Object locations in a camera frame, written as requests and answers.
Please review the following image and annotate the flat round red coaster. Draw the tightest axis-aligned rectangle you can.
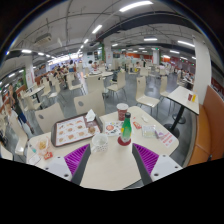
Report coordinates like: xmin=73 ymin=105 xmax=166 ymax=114
xmin=117 ymin=135 xmax=132 ymax=147

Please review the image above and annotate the green drink bottle black cap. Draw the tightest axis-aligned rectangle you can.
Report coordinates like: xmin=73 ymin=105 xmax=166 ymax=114
xmin=119 ymin=111 xmax=133 ymax=144

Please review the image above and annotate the brown food tray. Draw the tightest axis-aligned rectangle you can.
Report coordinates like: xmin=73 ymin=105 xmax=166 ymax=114
xmin=50 ymin=113 xmax=104 ymax=148

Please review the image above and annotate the red paper cup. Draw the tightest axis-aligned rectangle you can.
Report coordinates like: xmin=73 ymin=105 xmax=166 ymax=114
xmin=116 ymin=102 xmax=130 ymax=122

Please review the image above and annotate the beige chair with round hole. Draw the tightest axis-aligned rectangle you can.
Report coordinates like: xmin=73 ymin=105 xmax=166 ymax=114
xmin=73 ymin=89 xmax=106 ymax=117
xmin=34 ymin=102 xmax=65 ymax=134

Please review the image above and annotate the group of ceiling lights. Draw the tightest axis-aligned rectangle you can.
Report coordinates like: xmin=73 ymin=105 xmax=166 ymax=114
xmin=0 ymin=0 xmax=198 ymax=88

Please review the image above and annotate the orange bench seat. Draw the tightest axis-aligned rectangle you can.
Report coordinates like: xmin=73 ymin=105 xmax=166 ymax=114
xmin=187 ymin=84 xmax=224 ymax=167

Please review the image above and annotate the group of beige chairs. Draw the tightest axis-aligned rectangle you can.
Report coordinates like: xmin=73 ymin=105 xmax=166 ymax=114
xmin=19 ymin=59 xmax=191 ymax=118

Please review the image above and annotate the white red printed leaflet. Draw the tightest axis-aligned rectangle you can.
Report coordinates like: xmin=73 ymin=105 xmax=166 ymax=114
xmin=156 ymin=130 xmax=177 ymax=148

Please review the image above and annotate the ceiling air conditioner unit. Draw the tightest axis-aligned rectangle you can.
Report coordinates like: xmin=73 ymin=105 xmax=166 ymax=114
xmin=33 ymin=32 xmax=54 ymax=46

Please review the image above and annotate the white crumpled napkin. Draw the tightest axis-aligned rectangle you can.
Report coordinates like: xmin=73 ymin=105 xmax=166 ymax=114
xmin=85 ymin=108 xmax=97 ymax=123

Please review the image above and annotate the clear plastic bag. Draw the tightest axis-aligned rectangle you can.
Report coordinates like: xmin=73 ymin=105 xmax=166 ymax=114
xmin=141 ymin=124 xmax=158 ymax=139

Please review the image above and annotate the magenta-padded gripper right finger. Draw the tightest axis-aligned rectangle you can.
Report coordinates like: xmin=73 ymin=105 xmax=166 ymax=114
xmin=131 ymin=143 xmax=184 ymax=186

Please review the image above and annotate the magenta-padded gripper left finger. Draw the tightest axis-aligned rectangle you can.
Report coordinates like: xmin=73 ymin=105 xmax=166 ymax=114
xmin=43 ymin=143 xmax=92 ymax=186

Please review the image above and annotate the person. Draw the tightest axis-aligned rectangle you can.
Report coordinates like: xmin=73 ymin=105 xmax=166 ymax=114
xmin=7 ymin=83 xmax=34 ymax=134

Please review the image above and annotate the white table black pedestal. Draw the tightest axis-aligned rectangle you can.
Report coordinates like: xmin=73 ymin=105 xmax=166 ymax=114
xmin=164 ymin=85 xmax=200 ymax=138

